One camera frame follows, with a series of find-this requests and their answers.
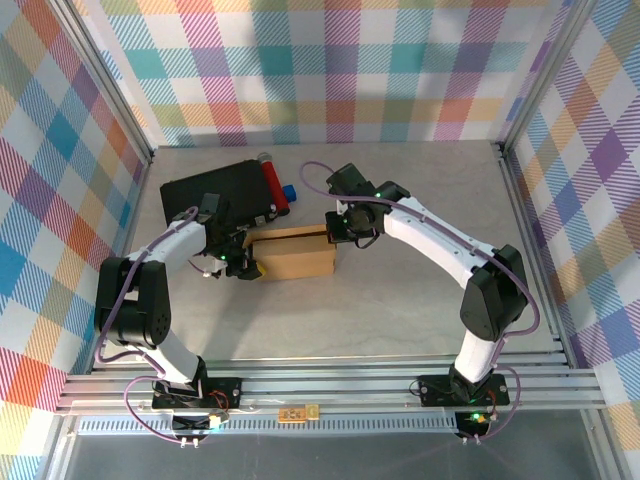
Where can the red cylinder tube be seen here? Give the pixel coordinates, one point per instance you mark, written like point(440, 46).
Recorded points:
point(275, 185)

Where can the aluminium corner post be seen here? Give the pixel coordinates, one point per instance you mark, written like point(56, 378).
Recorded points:
point(545, 65)
point(107, 82)

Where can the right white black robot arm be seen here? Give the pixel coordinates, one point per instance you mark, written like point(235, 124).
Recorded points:
point(435, 240)

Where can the brown cardboard paper box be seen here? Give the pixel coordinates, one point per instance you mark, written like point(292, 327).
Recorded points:
point(300, 257)

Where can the black carrying case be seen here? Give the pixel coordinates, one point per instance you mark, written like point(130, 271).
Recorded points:
point(200, 185)

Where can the small blue block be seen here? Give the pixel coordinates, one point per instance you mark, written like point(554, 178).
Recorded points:
point(289, 193)

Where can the grey metal sheet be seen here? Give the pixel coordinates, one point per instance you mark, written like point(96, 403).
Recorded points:
point(325, 457)

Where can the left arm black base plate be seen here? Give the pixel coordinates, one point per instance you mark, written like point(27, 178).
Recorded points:
point(225, 392)

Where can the aluminium side rail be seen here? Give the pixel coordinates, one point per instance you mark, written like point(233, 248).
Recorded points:
point(537, 260)
point(131, 215)

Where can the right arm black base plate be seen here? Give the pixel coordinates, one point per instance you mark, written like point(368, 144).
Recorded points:
point(435, 390)

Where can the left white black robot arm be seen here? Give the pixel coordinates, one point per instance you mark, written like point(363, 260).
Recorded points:
point(175, 240)

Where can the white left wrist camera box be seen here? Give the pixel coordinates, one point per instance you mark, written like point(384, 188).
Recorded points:
point(212, 268)

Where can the small yellow circuit board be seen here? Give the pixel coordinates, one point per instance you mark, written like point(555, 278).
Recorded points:
point(295, 413)

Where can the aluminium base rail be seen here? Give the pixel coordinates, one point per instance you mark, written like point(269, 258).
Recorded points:
point(325, 385)

